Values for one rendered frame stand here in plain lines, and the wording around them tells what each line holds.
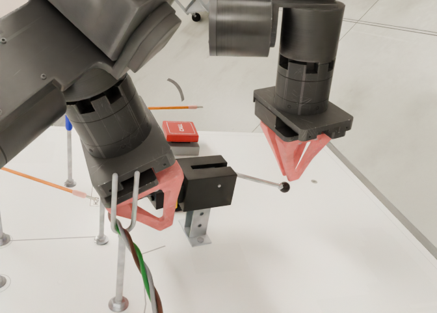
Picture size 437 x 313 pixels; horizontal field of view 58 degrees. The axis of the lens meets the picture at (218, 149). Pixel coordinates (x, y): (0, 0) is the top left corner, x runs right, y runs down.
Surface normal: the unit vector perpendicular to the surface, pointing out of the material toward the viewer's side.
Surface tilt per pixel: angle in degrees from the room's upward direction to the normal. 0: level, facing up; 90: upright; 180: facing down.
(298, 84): 68
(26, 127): 125
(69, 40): 72
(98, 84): 103
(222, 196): 98
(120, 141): 98
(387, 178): 0
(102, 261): 49
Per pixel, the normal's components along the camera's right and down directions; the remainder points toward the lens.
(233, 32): -0.04, 0.44
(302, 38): -0.40, 0.49
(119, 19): -0.47, 0.65
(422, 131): -0.62, -0.58
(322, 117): 0.01, -0.84
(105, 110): 0.44, 0.52
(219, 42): -0.04, 0.77
